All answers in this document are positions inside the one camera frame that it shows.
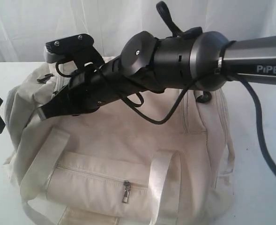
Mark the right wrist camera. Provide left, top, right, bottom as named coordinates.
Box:
left=44, top=34, right=94, bottom=64

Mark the black right strap ring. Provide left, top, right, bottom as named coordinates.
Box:
left=196, top=90, right=211, bottom=104

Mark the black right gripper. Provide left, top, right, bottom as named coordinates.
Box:
left=37, top=56, right=140, bottom=120

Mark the cream fabric duffel bag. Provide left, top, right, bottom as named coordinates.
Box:
left=5, top=63, right=235, bottom=225

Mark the black strap ring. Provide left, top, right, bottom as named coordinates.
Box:
left=37, top=73, right=54, bottom=83
left=196, top=90, right=211, bottom=104

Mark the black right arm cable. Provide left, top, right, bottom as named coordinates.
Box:
left=55, top=60, right=276, bottom=190

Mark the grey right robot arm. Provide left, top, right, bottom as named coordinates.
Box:
left=37, top=28, right=276, bottom=120

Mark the black left strap ring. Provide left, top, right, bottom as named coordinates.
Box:
left=37, top=73, right=54, bottom=83

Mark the silver front pocket zipper pull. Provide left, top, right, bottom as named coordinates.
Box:
left=122, top=180, right=131, bottom=203

